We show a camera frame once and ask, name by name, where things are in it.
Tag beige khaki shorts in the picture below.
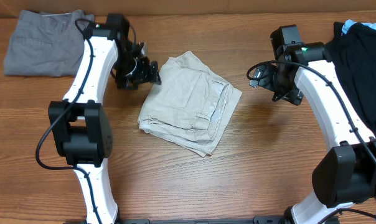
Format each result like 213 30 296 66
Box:
138 51 242 157

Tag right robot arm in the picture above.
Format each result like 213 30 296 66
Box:
247 25 376 224

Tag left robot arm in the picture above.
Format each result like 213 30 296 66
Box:
35 14 162 223

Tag black garment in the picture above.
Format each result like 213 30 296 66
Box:
326 22 376 140

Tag folded grey shorts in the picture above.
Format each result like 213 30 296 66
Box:
3 9 95 77

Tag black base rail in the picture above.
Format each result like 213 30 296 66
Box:
116 215 294 224

